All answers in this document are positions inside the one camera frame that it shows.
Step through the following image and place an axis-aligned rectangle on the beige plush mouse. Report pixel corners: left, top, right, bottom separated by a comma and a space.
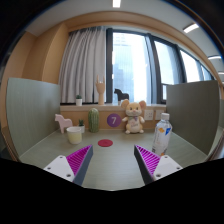
121, 99, 146, 134

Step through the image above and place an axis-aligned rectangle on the white wall socket left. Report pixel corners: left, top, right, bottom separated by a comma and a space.
144, 110, 154, 121

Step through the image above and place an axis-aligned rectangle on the left green desk partition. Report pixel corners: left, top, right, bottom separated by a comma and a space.
6, 78, 60, 156

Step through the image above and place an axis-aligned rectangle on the pale yellow cup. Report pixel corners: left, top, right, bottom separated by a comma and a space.
66, 126, 82, 144

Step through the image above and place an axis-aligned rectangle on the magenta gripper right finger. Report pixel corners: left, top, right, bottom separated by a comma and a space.
134, 145, 182, 184

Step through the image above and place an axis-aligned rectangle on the wooden hand model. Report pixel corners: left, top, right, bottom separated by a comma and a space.
95, 79, 105, 105

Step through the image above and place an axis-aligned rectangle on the potted plant on sill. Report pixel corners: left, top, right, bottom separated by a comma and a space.
76, 95, 82, 106

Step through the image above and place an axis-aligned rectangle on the small potted plant on desk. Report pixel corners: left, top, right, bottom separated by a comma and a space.
78, 119, 85, 133

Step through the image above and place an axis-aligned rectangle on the red round coaster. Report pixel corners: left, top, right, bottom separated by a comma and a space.
98, 139, 113, 147

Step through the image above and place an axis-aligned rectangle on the green desk partition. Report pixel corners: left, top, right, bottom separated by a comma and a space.
6, 78, 60, 156
166, 80, 220, 154

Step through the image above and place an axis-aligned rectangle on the right green desk partition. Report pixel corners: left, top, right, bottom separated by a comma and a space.
166, 80, 220, 154

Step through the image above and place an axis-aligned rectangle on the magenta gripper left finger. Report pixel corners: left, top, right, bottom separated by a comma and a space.
44, 145, 93, 186

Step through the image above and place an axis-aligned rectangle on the clear plastic water bottle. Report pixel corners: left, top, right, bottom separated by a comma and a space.
152, 113, 172, 156

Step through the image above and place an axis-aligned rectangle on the black horse figurine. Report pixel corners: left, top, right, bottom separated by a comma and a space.
114, 89, 129, 104

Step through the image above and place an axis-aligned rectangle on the pink wooden horse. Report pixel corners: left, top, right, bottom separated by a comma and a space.
55, 114, 73, 132

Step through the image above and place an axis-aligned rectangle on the grey curtain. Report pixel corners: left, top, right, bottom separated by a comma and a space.
59, 26, 106, 103

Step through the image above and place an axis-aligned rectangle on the tall green cactus ornament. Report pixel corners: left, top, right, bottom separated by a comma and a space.
88, 108, 99, 133

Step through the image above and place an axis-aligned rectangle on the white wall socket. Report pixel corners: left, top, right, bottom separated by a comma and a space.
155, 110, 164, 120
144, 110, 154, 121

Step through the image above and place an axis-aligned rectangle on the white wall socket right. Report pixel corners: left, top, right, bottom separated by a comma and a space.
155, 110, 164, 120

